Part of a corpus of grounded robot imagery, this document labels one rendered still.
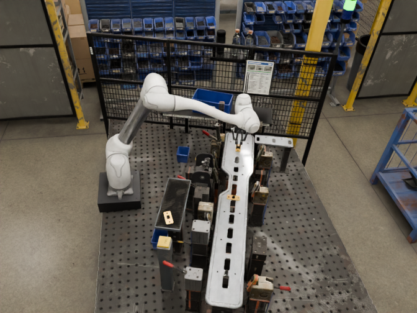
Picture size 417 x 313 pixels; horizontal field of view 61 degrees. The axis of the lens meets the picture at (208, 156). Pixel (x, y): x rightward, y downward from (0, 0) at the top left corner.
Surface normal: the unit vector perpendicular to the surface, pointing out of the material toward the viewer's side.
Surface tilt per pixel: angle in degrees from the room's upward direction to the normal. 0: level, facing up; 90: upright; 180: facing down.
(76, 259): 0
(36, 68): 90
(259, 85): 90
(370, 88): 91
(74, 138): 0
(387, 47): 90
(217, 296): 0
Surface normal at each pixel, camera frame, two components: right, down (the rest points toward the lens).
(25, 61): 0.15, 0.65
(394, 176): 0.04, -0.74
